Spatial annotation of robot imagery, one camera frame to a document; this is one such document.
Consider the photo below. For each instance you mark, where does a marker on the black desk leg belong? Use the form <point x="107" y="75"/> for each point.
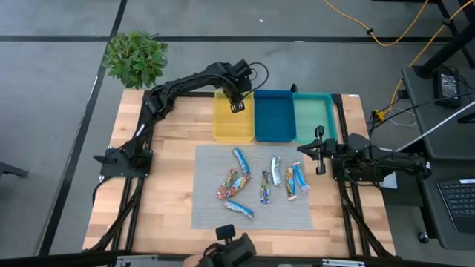
<point x="445" y="50"/>

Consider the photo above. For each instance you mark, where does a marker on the beige rounded object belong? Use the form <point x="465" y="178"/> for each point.
<point x="191" y="262"/>

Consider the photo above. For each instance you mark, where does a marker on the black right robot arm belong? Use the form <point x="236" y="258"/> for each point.
<point x="389" y="163"/>

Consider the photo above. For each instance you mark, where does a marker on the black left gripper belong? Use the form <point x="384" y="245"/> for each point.
<point x="234" y="89"/>

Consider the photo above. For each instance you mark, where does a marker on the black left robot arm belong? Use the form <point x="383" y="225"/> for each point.
<point x="174" y="83"/>

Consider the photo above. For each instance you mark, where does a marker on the small black post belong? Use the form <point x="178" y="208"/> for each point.
<point x="294" y="88"/>

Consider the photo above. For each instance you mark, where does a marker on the dark blue green granola bar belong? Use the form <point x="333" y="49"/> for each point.
<point x="265" y="187"/>

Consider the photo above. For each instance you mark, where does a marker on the teal plastic bin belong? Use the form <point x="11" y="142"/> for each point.
<point x="311" y="111"/>

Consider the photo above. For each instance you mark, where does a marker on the silver aluminium bracket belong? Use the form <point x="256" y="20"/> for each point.
<point x="137" y="260"/>
<point x="343" y="263"/>

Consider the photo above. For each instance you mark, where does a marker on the light blue granola bar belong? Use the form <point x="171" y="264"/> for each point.
<point x="301" y="180"/>
<point x="238" y="208"/>
<point x="241" y="161"/>

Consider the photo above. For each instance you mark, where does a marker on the black caster wheel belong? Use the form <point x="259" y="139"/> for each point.
<point x="424" y="237"/>

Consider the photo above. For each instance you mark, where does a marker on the dark grey side desk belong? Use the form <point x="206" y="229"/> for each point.
<point x="438" y="130"/>

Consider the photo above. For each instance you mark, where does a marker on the yellow plug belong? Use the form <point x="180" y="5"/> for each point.
<point x="379" y="115"/>

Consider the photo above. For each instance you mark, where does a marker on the white green granola bar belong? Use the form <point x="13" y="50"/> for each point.
<point x="275" y="171"/>

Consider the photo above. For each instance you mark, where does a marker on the dark chair leg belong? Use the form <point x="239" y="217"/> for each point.
<point x="13" y="170"/>

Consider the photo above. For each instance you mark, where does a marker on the black aluminium frame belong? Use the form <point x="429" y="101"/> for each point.
<point x="178" y="93"/>

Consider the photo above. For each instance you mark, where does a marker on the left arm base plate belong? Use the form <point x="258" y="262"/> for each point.
<point x="111" y="163"/>

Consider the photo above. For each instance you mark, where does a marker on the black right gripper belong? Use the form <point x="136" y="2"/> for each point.
<point x="330" y="149"/>

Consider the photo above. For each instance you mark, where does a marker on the orange green granola bar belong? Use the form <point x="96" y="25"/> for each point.
<point x="290" y="183"/>

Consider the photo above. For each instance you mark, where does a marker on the green leafy plant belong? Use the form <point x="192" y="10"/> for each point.
<point x="135" y="59"/>

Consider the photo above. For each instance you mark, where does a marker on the blue plastic bin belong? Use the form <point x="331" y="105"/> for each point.
<point x="274" y="118"/>

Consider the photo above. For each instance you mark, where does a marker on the red green granola bar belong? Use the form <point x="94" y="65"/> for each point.
<point x="241" y="183"/>
<point x="224" y="187"/>

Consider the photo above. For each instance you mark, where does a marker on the black power adapter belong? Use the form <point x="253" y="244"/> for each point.
<point x="447" y="87"/>

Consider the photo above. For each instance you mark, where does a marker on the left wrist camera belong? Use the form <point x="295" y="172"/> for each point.
<point x="242" y="69"/>

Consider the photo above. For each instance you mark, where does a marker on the black keyboard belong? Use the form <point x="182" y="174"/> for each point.
<point x="460" y="204"/>

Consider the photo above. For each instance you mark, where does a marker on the white rod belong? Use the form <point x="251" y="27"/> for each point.
<point x="434" y="128"/>

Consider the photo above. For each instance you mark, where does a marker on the yellow plastic bin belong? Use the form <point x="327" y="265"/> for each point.
<point x="234" y="126"/>

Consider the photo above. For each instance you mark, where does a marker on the grey woven placemat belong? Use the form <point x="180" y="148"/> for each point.
<point x="211" y="163"/>

